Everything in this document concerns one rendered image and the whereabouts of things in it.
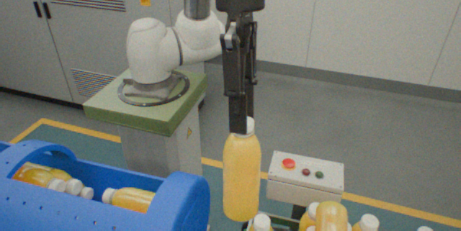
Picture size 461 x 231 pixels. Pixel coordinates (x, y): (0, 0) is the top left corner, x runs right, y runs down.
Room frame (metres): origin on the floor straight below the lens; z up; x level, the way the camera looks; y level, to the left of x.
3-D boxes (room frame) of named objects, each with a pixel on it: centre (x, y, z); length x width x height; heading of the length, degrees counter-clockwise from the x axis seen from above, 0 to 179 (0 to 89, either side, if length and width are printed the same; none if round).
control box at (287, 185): (0.65, -0.21, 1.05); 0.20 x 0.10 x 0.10; 74
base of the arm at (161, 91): (1.15, 0.33, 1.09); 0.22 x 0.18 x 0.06; 77
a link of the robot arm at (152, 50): (1.15, 0.30, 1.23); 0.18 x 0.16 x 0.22; 115
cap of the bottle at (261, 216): (0.49, -0.08, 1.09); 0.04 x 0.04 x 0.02
